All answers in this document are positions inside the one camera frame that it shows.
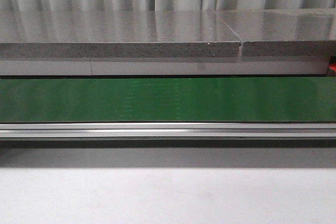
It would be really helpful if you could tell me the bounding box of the grey stone countertop slab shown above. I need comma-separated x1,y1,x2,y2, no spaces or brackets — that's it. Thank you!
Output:
1,11,240,59

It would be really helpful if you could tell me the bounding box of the white cabinet front panel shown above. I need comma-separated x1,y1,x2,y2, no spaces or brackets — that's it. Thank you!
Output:
1,56,330,76

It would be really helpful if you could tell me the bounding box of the grey stone slab right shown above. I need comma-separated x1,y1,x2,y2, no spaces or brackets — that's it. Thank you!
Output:
215,8,335,57

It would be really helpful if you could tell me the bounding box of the green conveyor belt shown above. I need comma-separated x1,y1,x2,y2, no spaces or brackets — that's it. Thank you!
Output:
1,77,335,123

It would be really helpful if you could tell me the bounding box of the red object at right edge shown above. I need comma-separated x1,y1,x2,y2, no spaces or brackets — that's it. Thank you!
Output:
328,63,336,77

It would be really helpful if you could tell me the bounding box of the aluminium conveyor side rail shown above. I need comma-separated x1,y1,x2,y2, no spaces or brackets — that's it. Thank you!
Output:
1,122,335,139

